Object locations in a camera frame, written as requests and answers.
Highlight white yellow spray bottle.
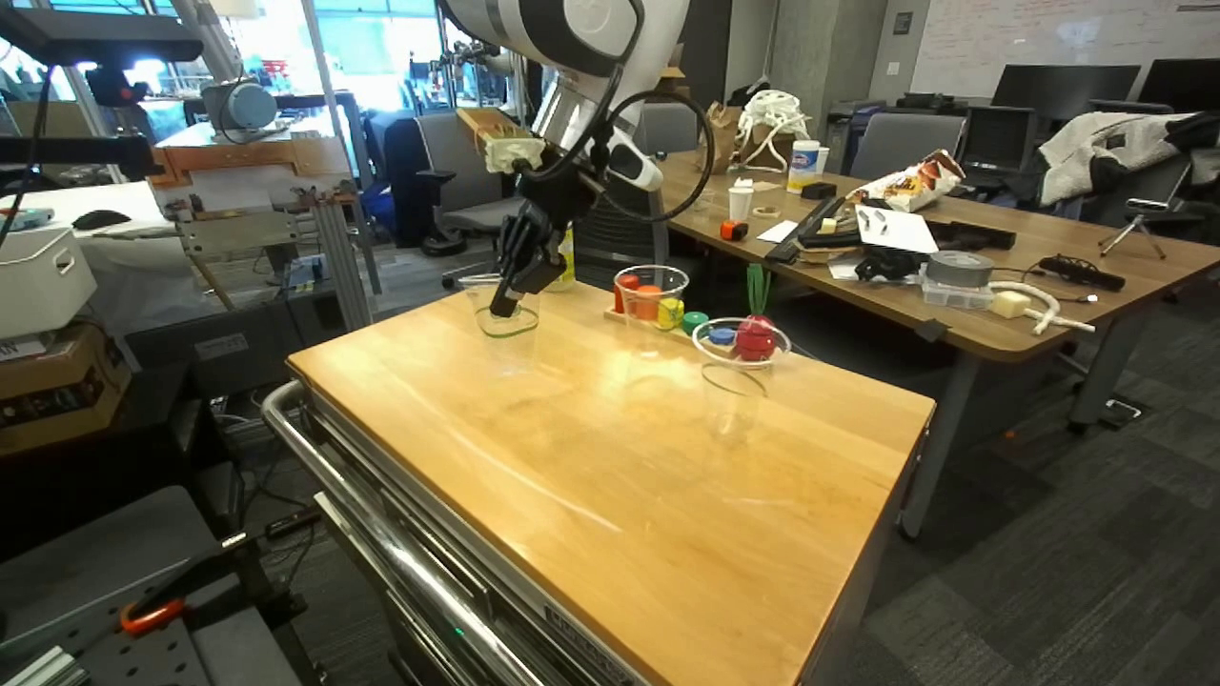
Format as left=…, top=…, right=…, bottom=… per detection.
left=552, top=216, right=580, bottom=290

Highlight white rope bundle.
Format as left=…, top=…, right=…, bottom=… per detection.
left=733, top=86, right=811, bottom=173

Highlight round grey device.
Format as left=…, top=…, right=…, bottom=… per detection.
left=198, top=75, right=283, bottom=142

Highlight clear plastic cup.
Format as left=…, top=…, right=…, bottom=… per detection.
left=611, top=261, right=695, bottom=371
left=689, top=311, right=798, bottom=447
left=464, top=283, right=544, bottom=365

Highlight black flat wallet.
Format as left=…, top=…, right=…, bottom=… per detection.
left=930, top=216, right=1023, bottom=255

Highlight grey padded chair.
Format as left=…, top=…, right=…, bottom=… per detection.
left=846, top=112, right=971, bottom=183

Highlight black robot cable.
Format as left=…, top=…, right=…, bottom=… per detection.
left=558, top=0, right=722, bottom=229

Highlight small tabletop tripod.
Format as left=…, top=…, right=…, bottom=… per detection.
left=1097, top=186, right=1195, bottom=262

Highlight white paper sheets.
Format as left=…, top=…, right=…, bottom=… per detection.
left=849, top=202, right=942, bottom=261

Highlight white jacket on chair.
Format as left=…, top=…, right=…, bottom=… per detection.
left=1037, top=106, right=1220, bottom=211

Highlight white box device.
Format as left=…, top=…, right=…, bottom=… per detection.
left=0, top=224, right=102, bottom=342

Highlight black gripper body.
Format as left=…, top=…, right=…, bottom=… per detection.
left=505, top=160, right=600, bottom=261

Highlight black flat remote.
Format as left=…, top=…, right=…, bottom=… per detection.
left=1032, top=253, right=1130, bottom=294

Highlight white side table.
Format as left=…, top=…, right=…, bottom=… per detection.
left=0, top=175, right=379, bottom=335

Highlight chip bag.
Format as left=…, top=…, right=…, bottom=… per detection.
left=853, top=145, right=968, bottom=216

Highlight orange clamp handle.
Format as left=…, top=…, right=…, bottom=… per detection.
left=114, top=592, right=192, bottom=642

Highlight black perforated plate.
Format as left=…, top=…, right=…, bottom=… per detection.
left=0, top=482, right=305, bottom=686

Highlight long black keyboard bar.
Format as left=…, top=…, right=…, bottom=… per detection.
left=764, top=186, right=853, bottom=268

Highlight white cable bundle on desk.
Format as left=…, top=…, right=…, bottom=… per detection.
left=986, top=278, right=1097, bottom=338

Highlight small white bottle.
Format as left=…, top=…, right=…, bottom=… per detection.
left=726, top=175, right=760, bottom=229

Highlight small black monitor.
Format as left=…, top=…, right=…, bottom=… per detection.
left=956, top=102, right=1042, bottom=175

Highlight cardboard box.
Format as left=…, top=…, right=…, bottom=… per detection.
left=0, top=318, right=141, bottom=466

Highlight black computer monitor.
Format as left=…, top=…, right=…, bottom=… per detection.
left=986, top=60, right=1143, bottom=125
left=1137, top=52, right=1220, bottom=120

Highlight white labelled bottle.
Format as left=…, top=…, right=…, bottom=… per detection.
left=784, top=132, right=831, bottom=200

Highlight grey office chair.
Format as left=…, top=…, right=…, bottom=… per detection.
left=414, top=112, right=527, bottom=294

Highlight long wooden office desk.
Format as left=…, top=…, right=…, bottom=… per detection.
left=660, top=150, right=1220, bottom=546

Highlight red toy fruit green stem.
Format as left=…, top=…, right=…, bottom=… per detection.
left=733, top=261, right=782, bottom=365

